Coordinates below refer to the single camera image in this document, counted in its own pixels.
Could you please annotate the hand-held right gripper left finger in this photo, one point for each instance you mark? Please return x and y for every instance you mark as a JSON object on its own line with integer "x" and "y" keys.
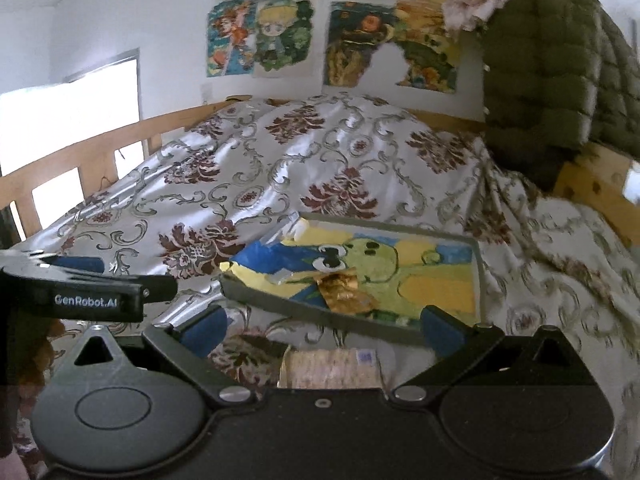
{"x": 205, "y": 331}

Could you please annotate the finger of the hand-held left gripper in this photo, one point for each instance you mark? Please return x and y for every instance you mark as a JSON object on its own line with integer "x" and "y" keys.
{"x": 77, "y": 263}
{"x": 161, "y": 288}

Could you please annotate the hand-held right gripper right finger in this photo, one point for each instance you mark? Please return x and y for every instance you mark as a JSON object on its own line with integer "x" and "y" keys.
{"x": 440, "y": 329}

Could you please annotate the grey tray with cartoon print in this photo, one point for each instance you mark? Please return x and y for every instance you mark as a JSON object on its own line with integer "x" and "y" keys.
{"x": 425, "y": 290}

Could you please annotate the rice cracker packet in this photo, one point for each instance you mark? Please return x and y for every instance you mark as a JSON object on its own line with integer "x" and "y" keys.
{"x": 330, "y": 367}

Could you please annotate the small silver wrapper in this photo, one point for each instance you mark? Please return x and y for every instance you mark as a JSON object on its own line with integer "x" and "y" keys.
{"x": 282, "y": 277}

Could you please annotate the brown gold snack wrapper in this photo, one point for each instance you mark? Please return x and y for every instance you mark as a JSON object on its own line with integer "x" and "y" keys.
{"x": 345, "y": 292}

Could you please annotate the bright window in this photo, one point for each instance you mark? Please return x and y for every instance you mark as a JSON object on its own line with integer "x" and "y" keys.
{"x": 65, "y": 115}

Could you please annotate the floral bedspread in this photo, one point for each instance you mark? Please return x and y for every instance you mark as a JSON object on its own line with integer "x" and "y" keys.
{"x": 325, "y": 160}

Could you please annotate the green puffer jacket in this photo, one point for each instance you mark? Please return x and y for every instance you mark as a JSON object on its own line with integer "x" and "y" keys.
{"x": 545, "y": 80}

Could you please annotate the wooden bed frame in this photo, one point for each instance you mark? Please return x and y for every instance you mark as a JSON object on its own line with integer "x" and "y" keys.
{"x": 165, "y": 122}

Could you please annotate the cartoon wall poster with child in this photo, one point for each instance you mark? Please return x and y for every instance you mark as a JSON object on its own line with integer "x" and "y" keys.
{"x": 260, "y": 37}

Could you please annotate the torn cartoon wall poster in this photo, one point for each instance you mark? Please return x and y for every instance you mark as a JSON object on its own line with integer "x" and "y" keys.
{"x": 350, "y": 45}

